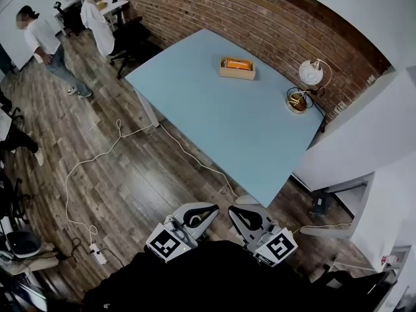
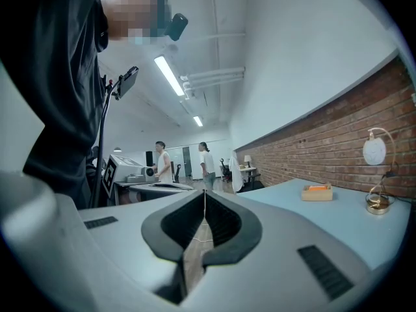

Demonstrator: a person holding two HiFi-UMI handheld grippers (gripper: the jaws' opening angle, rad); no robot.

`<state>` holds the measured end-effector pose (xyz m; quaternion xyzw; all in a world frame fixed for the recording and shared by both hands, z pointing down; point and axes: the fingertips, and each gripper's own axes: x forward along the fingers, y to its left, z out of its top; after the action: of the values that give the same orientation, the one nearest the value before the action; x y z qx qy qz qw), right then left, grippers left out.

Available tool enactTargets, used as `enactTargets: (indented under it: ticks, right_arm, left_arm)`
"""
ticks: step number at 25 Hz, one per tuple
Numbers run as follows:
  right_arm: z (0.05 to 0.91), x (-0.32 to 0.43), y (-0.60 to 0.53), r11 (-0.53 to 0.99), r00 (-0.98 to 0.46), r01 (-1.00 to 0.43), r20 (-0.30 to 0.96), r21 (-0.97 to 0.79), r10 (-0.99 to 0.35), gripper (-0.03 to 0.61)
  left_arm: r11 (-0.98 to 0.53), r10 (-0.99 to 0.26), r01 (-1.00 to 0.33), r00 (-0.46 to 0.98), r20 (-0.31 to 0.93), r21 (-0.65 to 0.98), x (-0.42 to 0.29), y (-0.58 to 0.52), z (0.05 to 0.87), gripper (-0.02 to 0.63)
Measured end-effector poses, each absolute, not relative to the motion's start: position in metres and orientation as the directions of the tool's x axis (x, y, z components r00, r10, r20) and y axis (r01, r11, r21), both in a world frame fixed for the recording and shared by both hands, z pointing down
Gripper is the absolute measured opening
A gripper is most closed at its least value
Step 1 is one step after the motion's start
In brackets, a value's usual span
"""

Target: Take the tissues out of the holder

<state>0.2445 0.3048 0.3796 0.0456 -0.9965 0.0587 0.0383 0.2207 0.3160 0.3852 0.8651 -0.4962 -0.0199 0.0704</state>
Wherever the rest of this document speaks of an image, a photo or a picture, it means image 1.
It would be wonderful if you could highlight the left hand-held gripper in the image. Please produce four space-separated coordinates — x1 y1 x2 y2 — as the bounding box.
145 202 220 263

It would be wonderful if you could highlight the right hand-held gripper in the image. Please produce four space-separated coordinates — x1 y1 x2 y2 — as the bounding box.
228 204 298 268

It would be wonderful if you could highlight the wooden tray box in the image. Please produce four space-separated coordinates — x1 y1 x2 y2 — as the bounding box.
218 56 257 81

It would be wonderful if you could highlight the orange tissue pack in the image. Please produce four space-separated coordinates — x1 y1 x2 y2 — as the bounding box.
224 58 254 72

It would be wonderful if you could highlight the person's black clothed torso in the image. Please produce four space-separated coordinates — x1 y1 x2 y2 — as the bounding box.
81 239 391 312

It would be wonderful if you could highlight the light blue table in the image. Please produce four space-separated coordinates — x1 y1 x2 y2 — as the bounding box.
125 28 325 208

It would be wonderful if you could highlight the white power strip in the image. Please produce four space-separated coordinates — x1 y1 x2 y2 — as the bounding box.
89 242 107 265

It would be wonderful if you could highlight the gold globe shade table lamp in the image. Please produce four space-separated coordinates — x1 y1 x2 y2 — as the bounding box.
285 58 333 115

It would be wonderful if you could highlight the black office chair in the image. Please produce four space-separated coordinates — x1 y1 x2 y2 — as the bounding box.
109 16 163 79
53 0 85 37

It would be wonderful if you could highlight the white coat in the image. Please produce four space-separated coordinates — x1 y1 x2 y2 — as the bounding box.
80 0 115 58

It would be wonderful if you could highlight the small white desk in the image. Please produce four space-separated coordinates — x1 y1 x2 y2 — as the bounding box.
97 0 131 35

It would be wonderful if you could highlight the white floor cable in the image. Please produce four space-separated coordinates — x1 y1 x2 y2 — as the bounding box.
292 222 354 237
64 118 241 250

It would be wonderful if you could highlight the black lamp cable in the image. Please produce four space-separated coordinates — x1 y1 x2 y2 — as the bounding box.
287 86 327 133

